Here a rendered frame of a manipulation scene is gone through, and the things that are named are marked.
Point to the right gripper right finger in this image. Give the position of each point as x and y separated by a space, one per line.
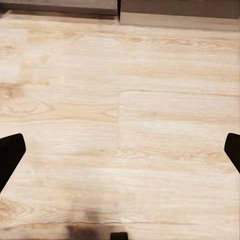
232 149

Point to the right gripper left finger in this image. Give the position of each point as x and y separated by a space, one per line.
12 150

